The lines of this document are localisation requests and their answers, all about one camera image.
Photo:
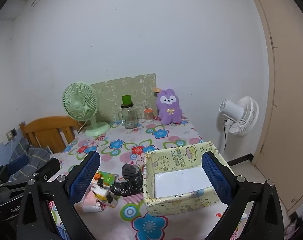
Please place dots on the pink printed packet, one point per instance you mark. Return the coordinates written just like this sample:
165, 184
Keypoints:
88, 204

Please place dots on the green desk fan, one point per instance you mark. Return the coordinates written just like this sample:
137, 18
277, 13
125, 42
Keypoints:
80, 102

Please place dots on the glass mason jar mug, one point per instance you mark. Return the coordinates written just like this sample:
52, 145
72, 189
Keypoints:
128, 113

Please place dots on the beige door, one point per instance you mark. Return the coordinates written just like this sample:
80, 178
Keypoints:
279, 154

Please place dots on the grey plaid blanket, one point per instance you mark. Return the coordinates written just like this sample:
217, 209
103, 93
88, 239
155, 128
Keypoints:
36, 158

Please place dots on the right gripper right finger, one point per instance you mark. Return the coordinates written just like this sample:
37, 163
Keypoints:
265, 220

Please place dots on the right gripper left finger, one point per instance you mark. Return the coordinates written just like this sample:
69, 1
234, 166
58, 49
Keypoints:
35, 220

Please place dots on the green orange tissue pack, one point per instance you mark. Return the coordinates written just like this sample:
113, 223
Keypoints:
104, 179

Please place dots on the wall power socket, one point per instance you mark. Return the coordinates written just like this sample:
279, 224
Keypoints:
11, 134

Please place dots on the white pad pack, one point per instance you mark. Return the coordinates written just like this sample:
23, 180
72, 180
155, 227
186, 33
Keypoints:
100, 193

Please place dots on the purple bunny plush toy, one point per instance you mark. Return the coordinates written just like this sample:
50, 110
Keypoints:
168, 106

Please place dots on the black plastic bag bundle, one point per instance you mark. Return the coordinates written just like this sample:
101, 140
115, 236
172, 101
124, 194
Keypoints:
134, 185

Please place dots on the cotton swab jar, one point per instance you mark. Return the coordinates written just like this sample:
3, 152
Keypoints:
148, 115

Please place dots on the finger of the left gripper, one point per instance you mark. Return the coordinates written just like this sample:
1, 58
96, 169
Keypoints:
17, 164

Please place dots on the white standing fan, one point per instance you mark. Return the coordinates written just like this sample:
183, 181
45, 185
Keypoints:
241, 117

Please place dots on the yellow cartoon storage box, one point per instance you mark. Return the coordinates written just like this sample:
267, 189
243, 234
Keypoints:
174, 181

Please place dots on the green patterned cardboard panel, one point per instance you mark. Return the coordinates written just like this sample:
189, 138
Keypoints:
110, 93

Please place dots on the grey drawstring pouch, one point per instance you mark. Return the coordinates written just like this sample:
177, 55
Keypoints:
130, 170

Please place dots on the floral tablecloth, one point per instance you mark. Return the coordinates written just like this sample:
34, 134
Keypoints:
130, 218

